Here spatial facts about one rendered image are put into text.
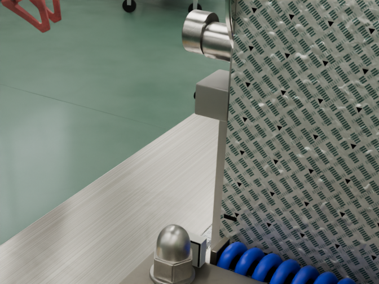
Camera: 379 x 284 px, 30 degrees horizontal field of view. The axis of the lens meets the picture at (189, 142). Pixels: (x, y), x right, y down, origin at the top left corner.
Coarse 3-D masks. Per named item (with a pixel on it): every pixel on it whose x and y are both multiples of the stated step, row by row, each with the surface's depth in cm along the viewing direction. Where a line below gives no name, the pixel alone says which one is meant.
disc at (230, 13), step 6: (228, 0) 52; (234, 0) 52; (228, 6) 52; (234, 6) 53; (228, 12) 52; (234, 12) 53; (228, 18) 53; (234, 18) 53; (228, 24) 53; (234, 24) 53; (228, 30) 54; (234, 30) 54; (228, 36) 54
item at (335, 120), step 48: (240, 48) 54; (240, 96) 55; (288, 96) 53; (336, 96) 52; (240, 144) 57; (288, 144) 55; (336, 144) 53; (240, 192) 59; (288, 192) 57; (336, 192) 54; (240, 240) 61; (288, 240) 58; (336, 240) 56
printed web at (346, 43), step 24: (240, 0) 52; (264, 0) 52; (288, 0) 51; (312, 0) 50; (336, 0) 49; (360, 0) 48; (240, 24) 53; (264, 24) 52; (288, 24) 51; (312, 24) 50; (336, 24) 50; (360, 24) 49; (264, 48) 53; (288, 48) 52; (312, 48) 51; (336, 48) 50; (360, 48) 49
